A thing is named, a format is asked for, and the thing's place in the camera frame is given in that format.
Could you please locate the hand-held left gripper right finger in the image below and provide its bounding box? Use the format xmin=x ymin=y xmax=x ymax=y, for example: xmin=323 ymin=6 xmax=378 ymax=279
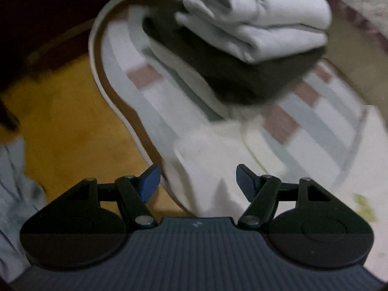
xmin=236 ymin=164 xmax=333 ymax=230

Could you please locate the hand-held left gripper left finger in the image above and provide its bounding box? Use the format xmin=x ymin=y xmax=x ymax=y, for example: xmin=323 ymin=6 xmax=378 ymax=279
xmin=65 ymin=164 xmax=161 ymax=230

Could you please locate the white garment with green print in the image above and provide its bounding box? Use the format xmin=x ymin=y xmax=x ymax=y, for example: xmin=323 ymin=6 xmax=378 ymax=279
xmin=164 ymin=105 xmax=388 ymax=276

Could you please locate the checkered rug with dog print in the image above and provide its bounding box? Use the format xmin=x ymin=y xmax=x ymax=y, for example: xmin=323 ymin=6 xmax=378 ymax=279
xmin=88 ymin=0 xmax=376 ymax=219

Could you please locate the dark brown folded garment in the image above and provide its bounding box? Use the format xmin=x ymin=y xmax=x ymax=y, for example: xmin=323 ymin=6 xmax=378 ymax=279
xmin=142 ymin=1 xmax=328 ymax=105

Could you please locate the pale cloth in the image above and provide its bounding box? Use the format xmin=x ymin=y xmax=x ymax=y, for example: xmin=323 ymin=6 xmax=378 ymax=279
xmin=0 ymin=136 xmax=47 ymax=282

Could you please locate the thin white folded cloth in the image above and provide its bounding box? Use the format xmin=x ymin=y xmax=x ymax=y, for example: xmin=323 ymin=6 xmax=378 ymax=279
xmin=175 ymin=10 xmax=329 ymax=64

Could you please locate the thick white folded cloth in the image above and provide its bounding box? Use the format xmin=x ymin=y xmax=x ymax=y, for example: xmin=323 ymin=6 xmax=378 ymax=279
xmin=182 ymin=0 xmax=332 ymax=29

